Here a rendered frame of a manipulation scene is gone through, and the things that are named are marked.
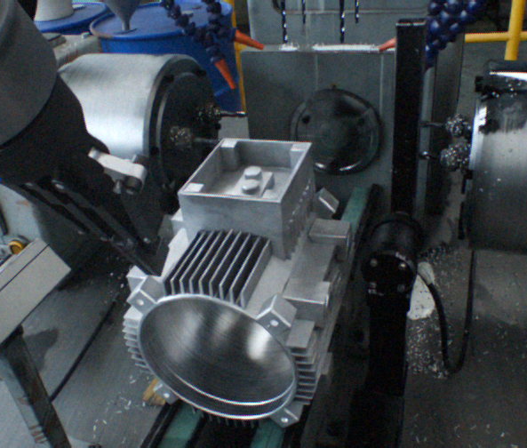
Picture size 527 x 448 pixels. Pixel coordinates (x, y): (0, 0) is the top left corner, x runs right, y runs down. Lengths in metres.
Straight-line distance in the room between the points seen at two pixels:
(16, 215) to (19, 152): 0.66
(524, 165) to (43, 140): 0.51
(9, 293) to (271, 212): 0.27
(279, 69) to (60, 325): 0.53
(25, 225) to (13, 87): 0.70
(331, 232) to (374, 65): 0.37
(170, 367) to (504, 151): 0.43
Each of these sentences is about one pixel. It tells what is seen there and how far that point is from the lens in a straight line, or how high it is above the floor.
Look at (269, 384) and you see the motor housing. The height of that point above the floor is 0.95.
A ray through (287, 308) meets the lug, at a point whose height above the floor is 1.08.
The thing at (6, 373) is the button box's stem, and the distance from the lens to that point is 0.66.
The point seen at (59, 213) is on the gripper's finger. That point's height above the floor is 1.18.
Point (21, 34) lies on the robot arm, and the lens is 0.32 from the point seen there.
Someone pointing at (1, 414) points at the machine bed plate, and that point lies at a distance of 0.88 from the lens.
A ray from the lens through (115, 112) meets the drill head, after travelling 0.83.
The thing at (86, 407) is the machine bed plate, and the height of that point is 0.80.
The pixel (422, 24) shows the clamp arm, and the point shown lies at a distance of 0.61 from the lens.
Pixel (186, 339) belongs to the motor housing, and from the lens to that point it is 0.63.
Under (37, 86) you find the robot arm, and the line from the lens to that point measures 0.32.
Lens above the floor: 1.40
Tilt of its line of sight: 33 degrees down
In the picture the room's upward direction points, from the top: 6 degrees counter-clockwise
